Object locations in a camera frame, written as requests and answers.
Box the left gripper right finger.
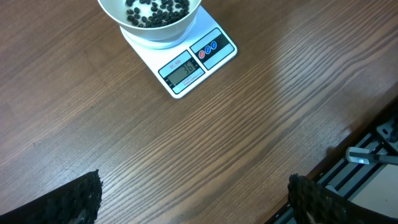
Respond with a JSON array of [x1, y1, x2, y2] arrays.
[[288, 174, 397, 224]]

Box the white digital kitchen scale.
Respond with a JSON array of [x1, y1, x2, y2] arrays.
[[121, 6, 238, 99]]

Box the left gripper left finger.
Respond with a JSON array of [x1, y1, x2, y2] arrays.
[[1, 170, 103, 224]]

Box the grey clip on rail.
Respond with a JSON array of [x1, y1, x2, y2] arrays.
[[346, 147, 397, 166]]

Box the black beans in bowl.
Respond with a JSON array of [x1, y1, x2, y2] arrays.
[[124, 0, 190, 29]]

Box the white bowl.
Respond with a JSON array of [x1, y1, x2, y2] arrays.
[[98, 0, 201, 41]]

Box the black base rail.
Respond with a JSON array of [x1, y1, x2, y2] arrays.
[[268, 100, 397, 223]]

